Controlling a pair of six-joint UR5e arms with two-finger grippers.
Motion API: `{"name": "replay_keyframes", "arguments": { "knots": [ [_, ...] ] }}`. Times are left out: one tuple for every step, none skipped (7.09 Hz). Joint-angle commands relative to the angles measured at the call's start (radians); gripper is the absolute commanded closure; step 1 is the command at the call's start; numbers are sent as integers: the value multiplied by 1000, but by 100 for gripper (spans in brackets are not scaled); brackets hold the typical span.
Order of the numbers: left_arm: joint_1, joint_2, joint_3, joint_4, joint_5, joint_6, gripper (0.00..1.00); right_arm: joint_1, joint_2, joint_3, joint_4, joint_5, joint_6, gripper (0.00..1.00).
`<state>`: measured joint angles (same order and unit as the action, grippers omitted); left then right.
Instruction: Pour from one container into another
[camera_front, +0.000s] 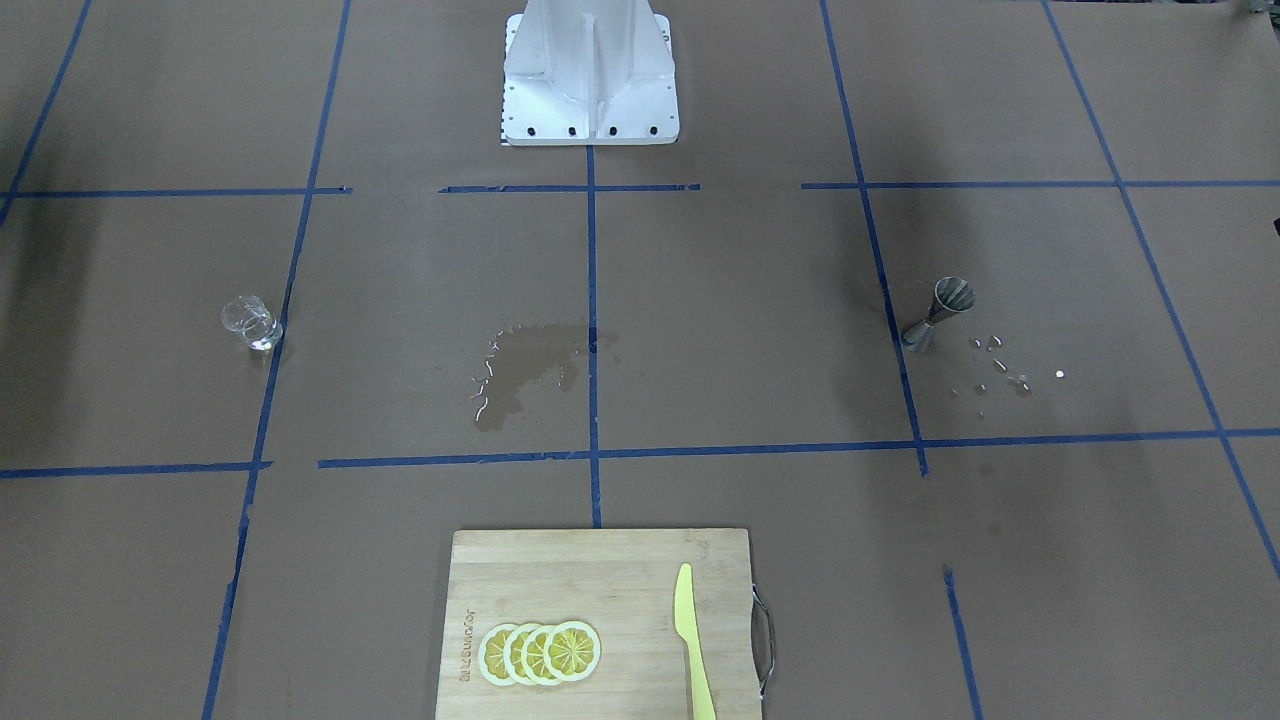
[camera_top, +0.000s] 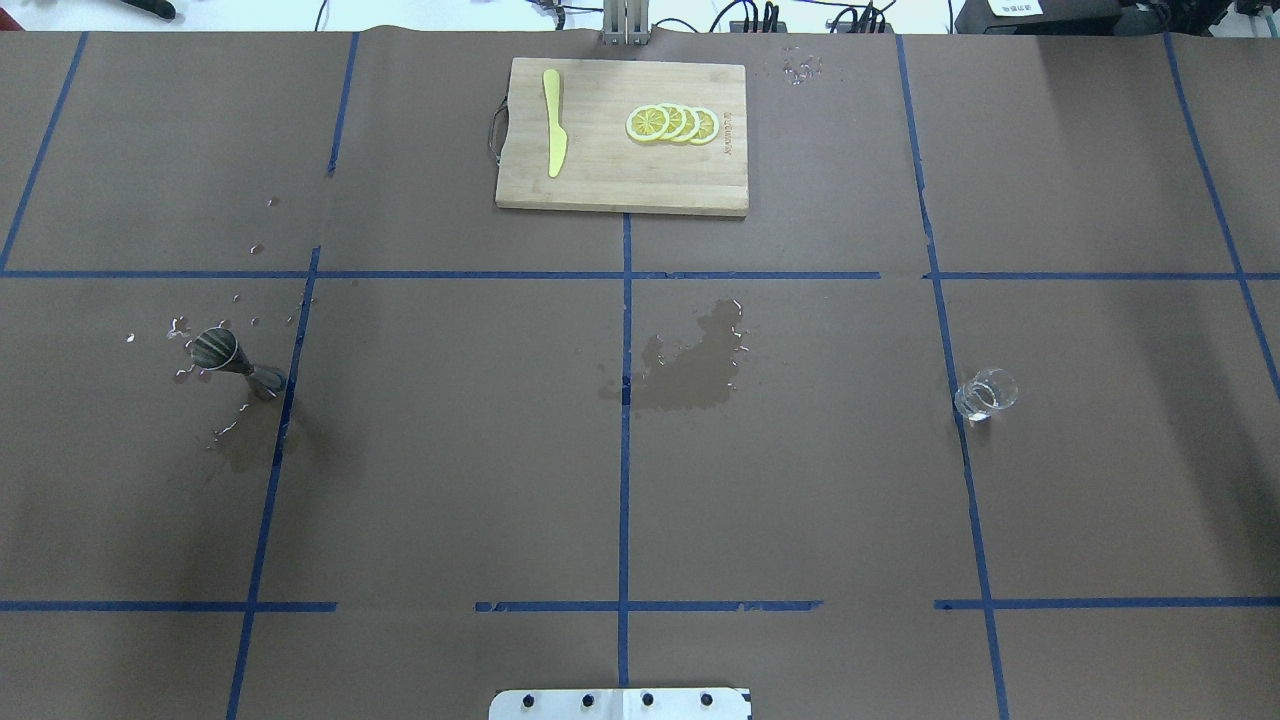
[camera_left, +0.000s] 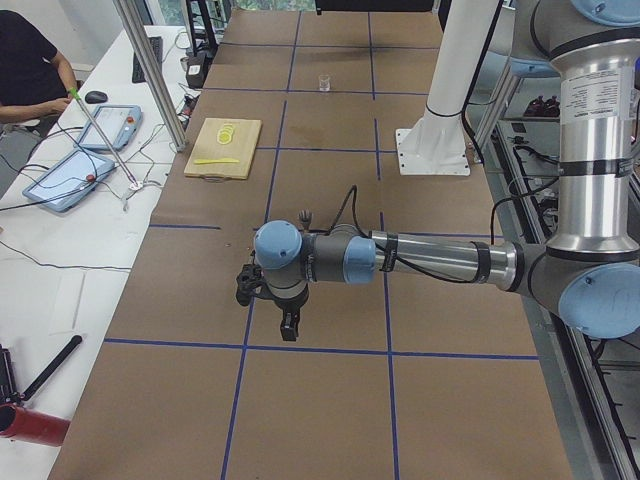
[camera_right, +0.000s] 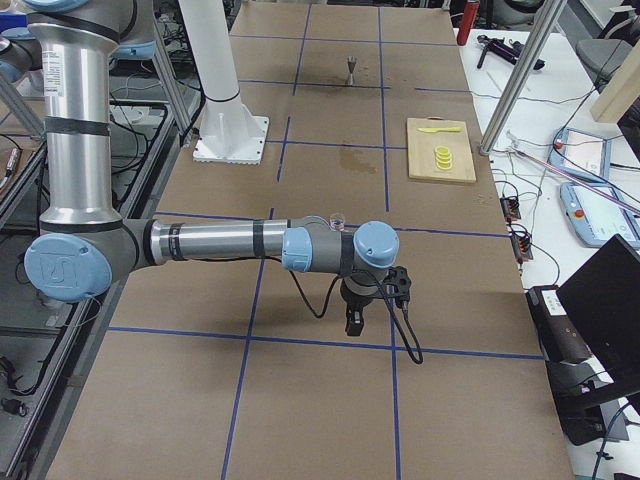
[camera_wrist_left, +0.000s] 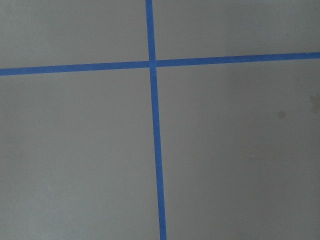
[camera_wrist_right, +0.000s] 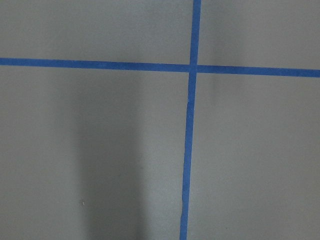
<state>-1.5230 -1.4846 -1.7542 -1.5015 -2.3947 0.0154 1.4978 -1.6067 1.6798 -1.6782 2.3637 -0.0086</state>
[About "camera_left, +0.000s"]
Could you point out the steel measuring jigger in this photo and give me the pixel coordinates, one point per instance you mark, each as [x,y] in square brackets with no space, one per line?
[305,218]

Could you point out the aluminium frame post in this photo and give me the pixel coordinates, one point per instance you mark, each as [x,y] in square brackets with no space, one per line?
[136,32]

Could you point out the wooden cutting board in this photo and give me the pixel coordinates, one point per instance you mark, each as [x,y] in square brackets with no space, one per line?
[242,147]

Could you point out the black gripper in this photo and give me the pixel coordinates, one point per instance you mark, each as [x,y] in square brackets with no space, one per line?
[287,304]

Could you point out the red cylinder tube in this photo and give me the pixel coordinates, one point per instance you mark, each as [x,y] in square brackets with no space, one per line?
[18,423]

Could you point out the clear glass cup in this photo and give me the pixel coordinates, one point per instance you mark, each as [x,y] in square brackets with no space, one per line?
[324,83]

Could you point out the blue teach pendant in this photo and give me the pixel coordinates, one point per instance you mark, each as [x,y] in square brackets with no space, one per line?
[70,180]
[118,122]

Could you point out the seated person black shirt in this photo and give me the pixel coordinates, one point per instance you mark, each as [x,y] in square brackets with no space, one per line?
[36,78]

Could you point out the black handle bar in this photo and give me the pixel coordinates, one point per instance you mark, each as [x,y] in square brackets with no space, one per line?
[50,369]

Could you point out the yellow plastic knife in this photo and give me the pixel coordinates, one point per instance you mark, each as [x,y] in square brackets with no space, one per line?
[222,160]

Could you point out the metal rod green handle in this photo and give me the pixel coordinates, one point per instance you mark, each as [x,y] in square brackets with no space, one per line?
[134,184]

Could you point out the far blue teach pendant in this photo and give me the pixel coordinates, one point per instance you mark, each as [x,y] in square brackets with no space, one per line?
[118,122]

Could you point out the near blue teach pendant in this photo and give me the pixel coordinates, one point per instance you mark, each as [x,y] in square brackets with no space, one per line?
[70,180]

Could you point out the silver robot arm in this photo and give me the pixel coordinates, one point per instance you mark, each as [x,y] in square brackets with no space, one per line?
[587,273]

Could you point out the black computer mouse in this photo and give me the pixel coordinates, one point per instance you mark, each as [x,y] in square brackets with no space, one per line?
[95,97]

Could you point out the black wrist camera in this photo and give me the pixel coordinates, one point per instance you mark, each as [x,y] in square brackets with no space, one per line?
[250,284]

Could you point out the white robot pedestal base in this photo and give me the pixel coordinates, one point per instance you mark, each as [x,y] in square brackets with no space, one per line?
[436,145]

